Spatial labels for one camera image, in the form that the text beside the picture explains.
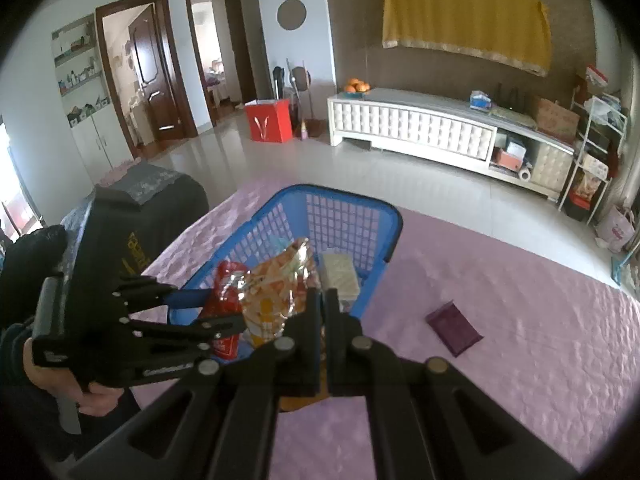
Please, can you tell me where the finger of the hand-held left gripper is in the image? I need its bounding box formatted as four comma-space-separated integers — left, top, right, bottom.
112, 275, 218, 313
125, 310, 248, 348

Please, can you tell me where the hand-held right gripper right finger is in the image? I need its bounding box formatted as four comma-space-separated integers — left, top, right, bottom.
324, 287, 586, 480

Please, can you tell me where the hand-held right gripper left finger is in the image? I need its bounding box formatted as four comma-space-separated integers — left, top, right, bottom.
67, 287, 322, 480

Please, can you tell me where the red snack packet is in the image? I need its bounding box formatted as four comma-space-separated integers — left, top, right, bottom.
200, 260, 256, 361

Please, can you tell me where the orange snack bag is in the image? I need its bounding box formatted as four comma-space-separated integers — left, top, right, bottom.
240, 236, 326, 411

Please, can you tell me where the cracker packet with green edge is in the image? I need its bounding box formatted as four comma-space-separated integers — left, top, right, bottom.
320, 252, 361, 311

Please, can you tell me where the blue plastic basket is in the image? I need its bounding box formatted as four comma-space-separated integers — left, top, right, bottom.
167, 184, 404, 361

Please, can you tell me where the person's left forearm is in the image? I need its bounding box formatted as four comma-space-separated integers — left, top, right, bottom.
0, 320, 81, 461

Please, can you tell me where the person's left hand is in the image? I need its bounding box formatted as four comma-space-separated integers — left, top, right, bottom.
22, 345, 123, 418

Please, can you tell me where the black fuzzy cloth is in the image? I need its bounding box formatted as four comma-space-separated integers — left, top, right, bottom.
0, 225, 68, 331

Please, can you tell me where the maroon packet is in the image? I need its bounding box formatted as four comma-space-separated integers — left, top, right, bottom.
425, 301, 483, 358

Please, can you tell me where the grey lace cloth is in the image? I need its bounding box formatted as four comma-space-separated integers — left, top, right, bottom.
107, 161, 186, 206

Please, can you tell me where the pink tablecloth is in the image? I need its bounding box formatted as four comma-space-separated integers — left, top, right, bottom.
97, 167, 640, 480

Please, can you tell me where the white floor cabinet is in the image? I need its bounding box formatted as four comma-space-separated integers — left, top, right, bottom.
70, 105, 126, 173

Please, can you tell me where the red gift bag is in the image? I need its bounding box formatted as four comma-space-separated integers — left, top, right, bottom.
244, 99, 293, 143

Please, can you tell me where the brown wooden door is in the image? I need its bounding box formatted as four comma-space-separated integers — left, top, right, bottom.
127, 7, 183, 146

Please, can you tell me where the white tufted TV cabinet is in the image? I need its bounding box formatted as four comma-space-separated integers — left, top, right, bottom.
327, 87, 576, 203

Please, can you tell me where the brown round stand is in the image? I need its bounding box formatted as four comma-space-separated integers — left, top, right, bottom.
285, 57, 313, 121

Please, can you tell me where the red box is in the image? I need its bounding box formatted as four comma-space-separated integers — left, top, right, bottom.
492, 150, 523, 171

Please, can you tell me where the printed box with face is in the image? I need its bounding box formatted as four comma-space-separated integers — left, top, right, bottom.
570, 167, 608, 211

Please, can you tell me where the pink shopping bag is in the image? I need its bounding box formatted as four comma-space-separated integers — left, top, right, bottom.
595, 205, 636, 251

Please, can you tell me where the white metal rack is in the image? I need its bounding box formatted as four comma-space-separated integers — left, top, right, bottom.
557, 94, 628, 226

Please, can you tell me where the cardboard box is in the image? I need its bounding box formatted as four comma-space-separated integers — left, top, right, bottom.
532, 96, 581, 133

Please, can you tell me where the yellow cloth cover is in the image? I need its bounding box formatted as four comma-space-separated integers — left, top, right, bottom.
381, 0, 553, 78

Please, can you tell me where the wall shelf with bottles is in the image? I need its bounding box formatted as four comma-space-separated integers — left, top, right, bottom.
51, 14, 108, 111

